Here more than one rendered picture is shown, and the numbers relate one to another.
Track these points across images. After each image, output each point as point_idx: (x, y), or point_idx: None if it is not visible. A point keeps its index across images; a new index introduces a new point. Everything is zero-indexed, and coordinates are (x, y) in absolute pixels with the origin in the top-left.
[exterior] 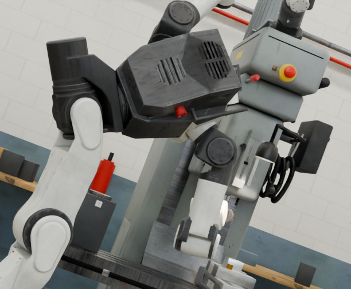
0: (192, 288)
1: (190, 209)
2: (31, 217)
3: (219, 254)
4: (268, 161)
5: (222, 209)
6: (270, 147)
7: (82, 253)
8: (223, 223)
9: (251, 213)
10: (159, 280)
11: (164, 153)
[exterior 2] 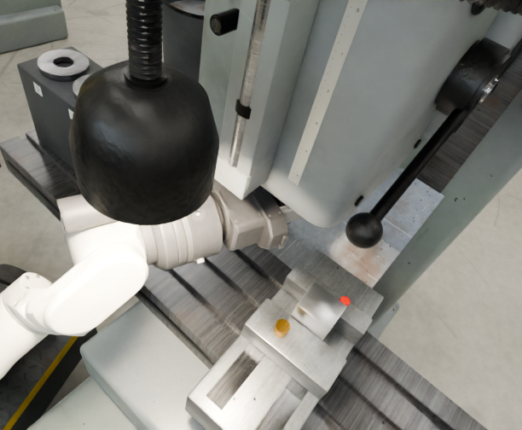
0: (228, 316)
1: None
2: None
3: (424, 208)
4: (379, 107)
5: (52, 297)
6: (84, 129)
7: (55, 200)
8: (72, 331)
9: None
10: (148, 291)
11: None
